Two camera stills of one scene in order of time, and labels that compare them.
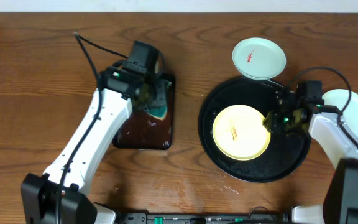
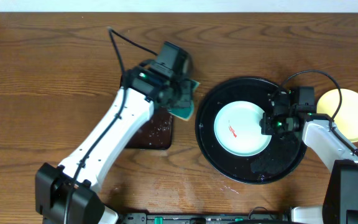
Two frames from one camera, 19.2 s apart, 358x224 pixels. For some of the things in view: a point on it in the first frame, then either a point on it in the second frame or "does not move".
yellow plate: (239, 134) to (356, 119)
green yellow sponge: (158, 111) to (184, 107)
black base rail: (255, 218) does not move
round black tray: (283, 156) does not move
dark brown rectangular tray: (142, 130) does not move
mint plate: (259, 58) to (238, 130)
